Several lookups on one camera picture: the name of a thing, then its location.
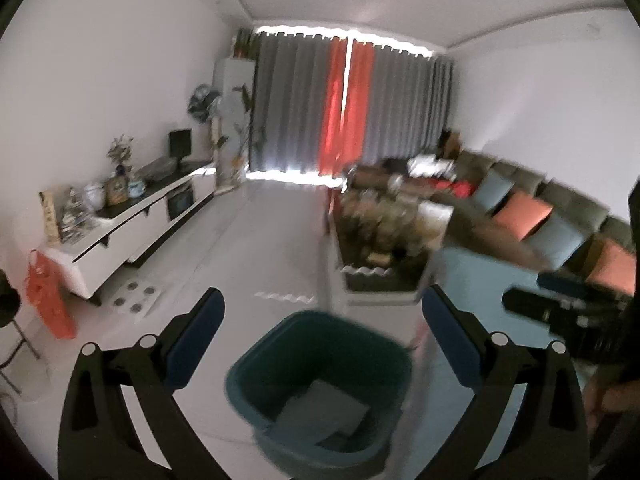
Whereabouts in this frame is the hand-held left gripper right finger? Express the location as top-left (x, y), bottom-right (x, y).
top-left (421, 284), bottom-right (591, 480)

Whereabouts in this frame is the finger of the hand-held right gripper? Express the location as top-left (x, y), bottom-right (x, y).
top-left (537, 270), bottom-right (608, 299)
top-left (501, 286), bottom-right (556, 333)

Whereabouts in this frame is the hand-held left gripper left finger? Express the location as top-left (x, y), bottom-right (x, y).
top-left (57, 287), bottom-right (226, 480)

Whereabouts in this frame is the teal plastic trash bin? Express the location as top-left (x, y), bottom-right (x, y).
top-left (225, 310), bottom-right (415, 467)

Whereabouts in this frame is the person's right hand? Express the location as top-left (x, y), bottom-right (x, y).
top-left (584, 362), bottom-right (635, 428)

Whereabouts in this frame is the light blue rug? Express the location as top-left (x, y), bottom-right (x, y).
top-left (432, 246), bottom-right (596, 396)

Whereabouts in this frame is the large blue-grey cushion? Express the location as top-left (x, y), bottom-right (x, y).
top-left (525, 217), bottom-right (586, 268)

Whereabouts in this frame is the orange cushion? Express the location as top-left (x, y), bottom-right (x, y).
top-left (492, 191), bottom-right (555, 241)
top-left (585, 240), bottom-right (637, 297)

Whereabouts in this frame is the white mat with circles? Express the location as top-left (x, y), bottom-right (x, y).
top-left (107, 280), bottom-right (164, 317)

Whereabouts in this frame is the dark green sofa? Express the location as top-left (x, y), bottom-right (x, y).
top-left (345, 149), bottom-right (640, 306)

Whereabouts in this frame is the white coffee table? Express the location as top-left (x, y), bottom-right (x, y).
top-left (324, 160), bottom-right (453, 307)

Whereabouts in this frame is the small blue-grey cushion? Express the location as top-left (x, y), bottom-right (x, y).
top-left (472, 169), bottom-right (516, 211)

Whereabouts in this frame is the white printed bag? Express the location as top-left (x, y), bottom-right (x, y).
top-left (412, 200), bottom-right (454, 247)

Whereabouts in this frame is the white tv cabinet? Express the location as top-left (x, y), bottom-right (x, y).
top-left (37, 160), bottom-right (217, 307)

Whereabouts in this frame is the red cloth item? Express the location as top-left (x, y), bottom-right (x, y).
top-left (440, 180), bottom-right (476, 200)

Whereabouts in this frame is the grey paper sheet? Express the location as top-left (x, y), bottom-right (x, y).
top-left (269, 379), bottom-right (372, 449)

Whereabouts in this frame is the cluster of glass jars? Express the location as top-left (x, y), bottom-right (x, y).
top-left (337, 182), bottom-right (431, 261)

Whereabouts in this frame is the orange plastic bag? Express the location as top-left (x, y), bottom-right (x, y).
top-left (26, 250), bottom-right (79, 340)

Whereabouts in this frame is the glass ornament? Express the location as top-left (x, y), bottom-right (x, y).
top-left (59, 187), bottom-right (98, 246)

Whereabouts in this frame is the white cloth item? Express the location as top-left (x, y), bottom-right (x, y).
top-left (409, 155), bottom-right (453, 178)

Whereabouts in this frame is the white round jar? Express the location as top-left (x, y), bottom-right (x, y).
top-left (82, 182), bottom-right (107, 209)

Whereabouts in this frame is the brown cardboard box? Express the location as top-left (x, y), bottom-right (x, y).
top-left (439, 130), bottom-right (462, 158)

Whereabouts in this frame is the black metal plant stand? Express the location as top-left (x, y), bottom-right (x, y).
top-left (0, 269), bottom-right (41, 396)

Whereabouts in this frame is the wooden plaque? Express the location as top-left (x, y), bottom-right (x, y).
top-left (39, 189), bottom-right (61, 247)

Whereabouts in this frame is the black computer monitor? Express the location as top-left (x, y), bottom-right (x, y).
top-left (168, 129), bottom-right (194, 164)

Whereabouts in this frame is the dried flower vase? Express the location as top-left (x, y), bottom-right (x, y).
top-left (106, 134), bottom-right (136, 181)

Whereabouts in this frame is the tall green leafy plant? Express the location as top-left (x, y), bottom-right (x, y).
top-left (232, 82), bottom-right (268, 182)

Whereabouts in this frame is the grey curtain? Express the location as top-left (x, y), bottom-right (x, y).
top-left (248, 30), bottom-right (333, 175)
top-left (362, 42), bottom-right (455, 161)

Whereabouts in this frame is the covered standing fan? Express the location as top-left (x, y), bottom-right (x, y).
top-left (187, 82), bottom-right (227, 196)

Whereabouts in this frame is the red curtain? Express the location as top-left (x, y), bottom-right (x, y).
top-left (319, 39), bottom-right (376, 177)

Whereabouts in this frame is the potted plant on air conditioner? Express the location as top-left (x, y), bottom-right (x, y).
top-left (231, 27), bottom-right (261, 59)

